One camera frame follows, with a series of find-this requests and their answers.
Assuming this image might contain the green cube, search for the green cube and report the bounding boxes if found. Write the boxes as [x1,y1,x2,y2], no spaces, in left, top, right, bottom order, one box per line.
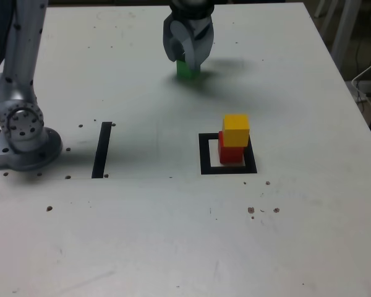
[176,59,202,80]

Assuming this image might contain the red cube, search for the red cube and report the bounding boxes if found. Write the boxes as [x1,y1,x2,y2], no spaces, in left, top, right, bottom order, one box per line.
[218,130,245,165]

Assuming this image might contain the white cable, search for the white cable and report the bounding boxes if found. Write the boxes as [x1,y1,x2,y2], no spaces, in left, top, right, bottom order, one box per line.
[351,54,371,116]

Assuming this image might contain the black tape square outline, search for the black tape square outline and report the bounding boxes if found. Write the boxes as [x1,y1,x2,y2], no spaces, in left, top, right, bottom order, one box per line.
[198,132,258,174]

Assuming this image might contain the black tape strip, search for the black tape strip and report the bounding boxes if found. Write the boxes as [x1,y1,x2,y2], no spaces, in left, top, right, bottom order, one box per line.
[91,121,113,179]

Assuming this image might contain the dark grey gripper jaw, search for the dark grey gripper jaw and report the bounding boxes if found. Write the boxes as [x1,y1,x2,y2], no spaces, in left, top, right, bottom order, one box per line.
[163,15,182,63]

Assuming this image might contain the yellow cube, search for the yellow cube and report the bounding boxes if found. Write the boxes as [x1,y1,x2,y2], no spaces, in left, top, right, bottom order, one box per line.
[221,113,251,148]

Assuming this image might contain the white furniture legs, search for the white furniture legs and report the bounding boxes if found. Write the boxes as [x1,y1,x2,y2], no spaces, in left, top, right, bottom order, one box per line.
[313,0,370,58]

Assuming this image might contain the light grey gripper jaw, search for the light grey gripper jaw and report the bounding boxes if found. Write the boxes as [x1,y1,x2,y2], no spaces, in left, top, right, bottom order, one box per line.
[169,17,215,72]

